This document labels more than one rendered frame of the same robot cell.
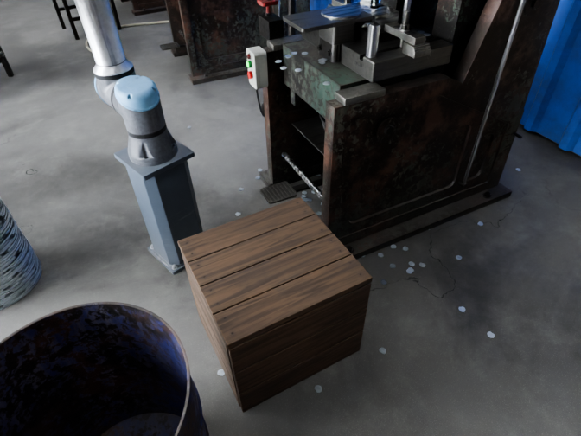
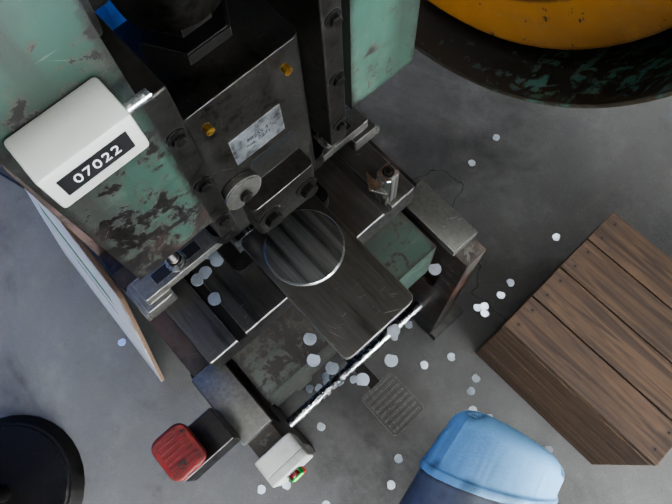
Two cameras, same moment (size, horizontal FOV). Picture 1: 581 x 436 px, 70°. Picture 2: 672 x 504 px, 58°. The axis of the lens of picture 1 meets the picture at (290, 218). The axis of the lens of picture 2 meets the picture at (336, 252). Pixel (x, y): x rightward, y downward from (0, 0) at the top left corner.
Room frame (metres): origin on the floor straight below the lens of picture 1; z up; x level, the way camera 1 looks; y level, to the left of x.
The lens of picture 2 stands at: (1.41, 0.14, 1.65)
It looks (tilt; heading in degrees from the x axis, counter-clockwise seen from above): 71 degrees down; 260
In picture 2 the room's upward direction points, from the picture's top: 6 degrees counter-clockwise
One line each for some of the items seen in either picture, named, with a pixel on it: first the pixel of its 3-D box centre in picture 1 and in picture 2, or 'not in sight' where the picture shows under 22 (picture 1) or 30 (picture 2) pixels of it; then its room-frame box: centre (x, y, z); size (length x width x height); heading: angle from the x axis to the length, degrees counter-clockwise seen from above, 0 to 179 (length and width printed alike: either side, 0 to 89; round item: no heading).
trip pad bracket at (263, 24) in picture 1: (271, 41); (210, 445); (1.63, 0.05, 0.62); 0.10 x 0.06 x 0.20; 26
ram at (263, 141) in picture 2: not in sight; (237, 122); (1.43, -0.25, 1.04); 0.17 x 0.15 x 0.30; 116
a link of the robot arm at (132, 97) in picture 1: (139, 103); not in sight; (1.15, 0.44, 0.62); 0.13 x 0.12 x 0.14; 40
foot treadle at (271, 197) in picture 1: (329, 179); (328, 334); (1.39, -0.17, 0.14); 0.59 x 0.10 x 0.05; 116
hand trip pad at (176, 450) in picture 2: (268, 10); (184, 452); (1.65, 0.06, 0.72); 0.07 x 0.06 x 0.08; 116
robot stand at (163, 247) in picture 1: (169, 206); not in sight; (1.14, 0.43, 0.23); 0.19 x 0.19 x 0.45; 44
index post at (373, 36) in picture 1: (373, 39); (387, 183); (1.24, -0.25, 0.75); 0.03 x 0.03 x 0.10; 26
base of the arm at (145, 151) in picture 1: (150, 138); not in sight; (1.14, 0.43, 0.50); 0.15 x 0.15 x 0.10
